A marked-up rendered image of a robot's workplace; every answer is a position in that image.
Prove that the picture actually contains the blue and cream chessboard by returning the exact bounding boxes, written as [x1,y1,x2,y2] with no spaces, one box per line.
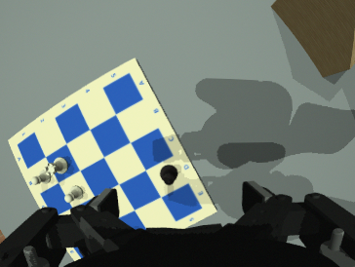
[8,58,217,230]

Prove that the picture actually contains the white rook chess piece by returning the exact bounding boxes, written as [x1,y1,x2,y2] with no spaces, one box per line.
[44,157,68,175]

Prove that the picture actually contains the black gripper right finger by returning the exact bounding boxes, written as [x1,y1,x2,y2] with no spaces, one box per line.
[212,181,355,267]

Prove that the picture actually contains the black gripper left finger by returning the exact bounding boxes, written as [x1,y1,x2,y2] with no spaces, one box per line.
[0,188,161,267]

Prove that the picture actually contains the white pawn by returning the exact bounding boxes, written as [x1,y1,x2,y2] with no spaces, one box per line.
[64,186,83,203]
[31,171,51,185]

